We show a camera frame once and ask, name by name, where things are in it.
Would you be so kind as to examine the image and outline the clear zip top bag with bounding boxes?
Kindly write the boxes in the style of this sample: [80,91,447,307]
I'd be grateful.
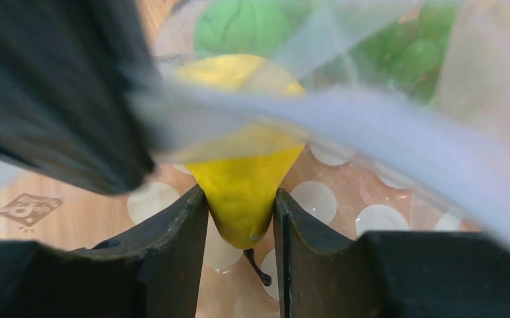
[0,0,510,318]

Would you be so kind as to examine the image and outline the green fake grapes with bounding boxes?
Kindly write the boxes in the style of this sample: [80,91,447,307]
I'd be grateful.
[350,1,458,105]

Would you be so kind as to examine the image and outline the fake green lime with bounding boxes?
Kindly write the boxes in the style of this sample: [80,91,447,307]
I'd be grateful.
[193,1,291,58]

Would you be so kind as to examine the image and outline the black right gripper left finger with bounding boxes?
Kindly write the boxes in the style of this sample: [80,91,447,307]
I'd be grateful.
[0,186,208,317]

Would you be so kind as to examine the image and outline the fake yellow lemon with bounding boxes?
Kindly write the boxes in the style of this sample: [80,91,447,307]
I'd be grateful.
[174,53,306,288]

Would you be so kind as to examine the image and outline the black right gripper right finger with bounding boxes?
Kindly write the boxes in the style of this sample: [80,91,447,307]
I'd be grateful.
[273,189,510,317]

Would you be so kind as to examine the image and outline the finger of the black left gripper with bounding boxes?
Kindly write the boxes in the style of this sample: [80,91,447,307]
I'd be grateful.
[0,1,154,195]

